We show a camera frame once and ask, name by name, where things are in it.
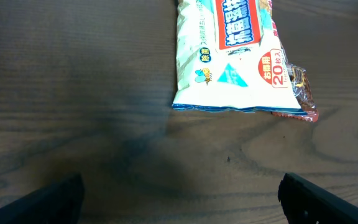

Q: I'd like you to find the red Top candy bar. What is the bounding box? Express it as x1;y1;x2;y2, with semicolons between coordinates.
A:
272;58;319;122

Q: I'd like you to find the yellow snack bag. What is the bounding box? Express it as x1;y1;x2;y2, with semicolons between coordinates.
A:
172;0;305;115

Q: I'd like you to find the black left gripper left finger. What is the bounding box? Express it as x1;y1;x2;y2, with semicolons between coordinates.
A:
0;174;85;224

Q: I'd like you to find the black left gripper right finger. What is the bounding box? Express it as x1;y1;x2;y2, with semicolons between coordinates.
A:
278;173;358;224

